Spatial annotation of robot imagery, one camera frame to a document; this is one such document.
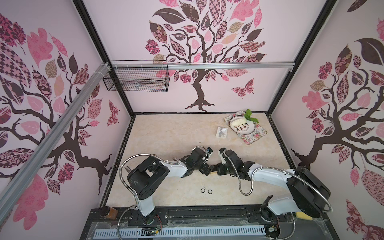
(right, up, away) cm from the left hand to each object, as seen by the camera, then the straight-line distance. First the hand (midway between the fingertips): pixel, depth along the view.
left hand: (208, 164), depth 92 cm
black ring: (-3, -12, -10) cm, 16 cm away
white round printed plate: (+31, +23, +18) cm, 43 cm away
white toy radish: (+25, +28, +19) cm, 42 cm away
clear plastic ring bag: (+11, +20, +12) cm, 25 cm away
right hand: (+4, 0, -4) cm, 6 cm away
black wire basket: (-46, +57, +3) cm, 73 cm away
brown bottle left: (-48, -16, -24) cm, 56 cm away
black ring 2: (-1, -12, -10) cm, 16 cm away
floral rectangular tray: (+38, +18, +15) cm, 45 cm away
